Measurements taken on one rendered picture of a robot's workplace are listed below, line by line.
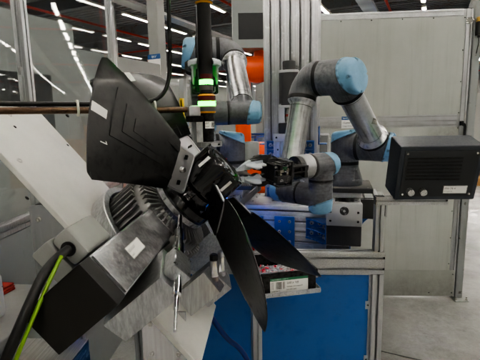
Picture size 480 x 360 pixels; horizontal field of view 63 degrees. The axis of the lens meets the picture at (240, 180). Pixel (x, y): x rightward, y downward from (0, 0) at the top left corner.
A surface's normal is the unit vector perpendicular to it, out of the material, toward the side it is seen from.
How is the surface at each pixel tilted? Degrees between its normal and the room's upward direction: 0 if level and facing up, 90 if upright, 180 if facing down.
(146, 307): 102
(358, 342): 90
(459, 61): 90
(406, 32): 91
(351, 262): 90
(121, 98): 75
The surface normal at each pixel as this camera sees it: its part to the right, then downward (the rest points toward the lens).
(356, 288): -0.06, 0.16
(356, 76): 0.69, 0.02
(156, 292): 0.12, 0.36
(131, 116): 0.88, -0.14
